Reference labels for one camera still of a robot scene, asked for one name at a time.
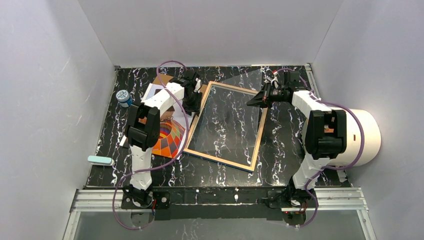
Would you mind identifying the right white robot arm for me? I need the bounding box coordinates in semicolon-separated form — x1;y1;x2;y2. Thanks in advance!
246;68;347;210

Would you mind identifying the clear plastic sheet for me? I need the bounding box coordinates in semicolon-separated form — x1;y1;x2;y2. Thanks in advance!
187;70;262;159

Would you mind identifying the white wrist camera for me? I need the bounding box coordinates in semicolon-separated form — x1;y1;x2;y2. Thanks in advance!
193;77;203;93
268;71;280;89

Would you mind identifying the small blue lidded jar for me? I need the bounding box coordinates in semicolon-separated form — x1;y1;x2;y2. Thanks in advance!
115;89;133;108

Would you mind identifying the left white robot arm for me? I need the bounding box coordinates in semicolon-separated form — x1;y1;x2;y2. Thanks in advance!
122;72;203;208

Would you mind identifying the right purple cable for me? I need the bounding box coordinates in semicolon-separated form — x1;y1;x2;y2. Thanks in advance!
271;67;366;229

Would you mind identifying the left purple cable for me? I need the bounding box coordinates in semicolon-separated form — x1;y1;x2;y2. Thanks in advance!
111;60;190;231

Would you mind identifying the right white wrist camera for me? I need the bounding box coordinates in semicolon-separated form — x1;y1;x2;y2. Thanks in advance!
268;71;280;89

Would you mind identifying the white cylinder with orange face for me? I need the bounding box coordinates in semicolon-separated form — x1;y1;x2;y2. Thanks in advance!
301;107;382;167

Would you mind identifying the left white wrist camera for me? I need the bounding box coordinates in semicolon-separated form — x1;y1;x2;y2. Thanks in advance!
193;77;203;93

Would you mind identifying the purple cable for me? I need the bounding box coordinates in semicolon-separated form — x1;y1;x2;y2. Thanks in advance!
271;67;366;229
111;60;190;231

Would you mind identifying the aluminium rail base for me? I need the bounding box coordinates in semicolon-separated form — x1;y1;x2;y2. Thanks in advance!
63;187;376;240

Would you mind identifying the hot air balloon photo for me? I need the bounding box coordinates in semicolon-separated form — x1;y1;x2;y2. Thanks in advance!
119;83;187;159

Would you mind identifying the brown cardboard backing board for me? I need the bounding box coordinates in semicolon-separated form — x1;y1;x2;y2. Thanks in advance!
152;73;208;94

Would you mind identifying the light blue eraser block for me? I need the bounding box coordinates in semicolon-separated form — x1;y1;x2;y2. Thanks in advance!
87;155;114;166

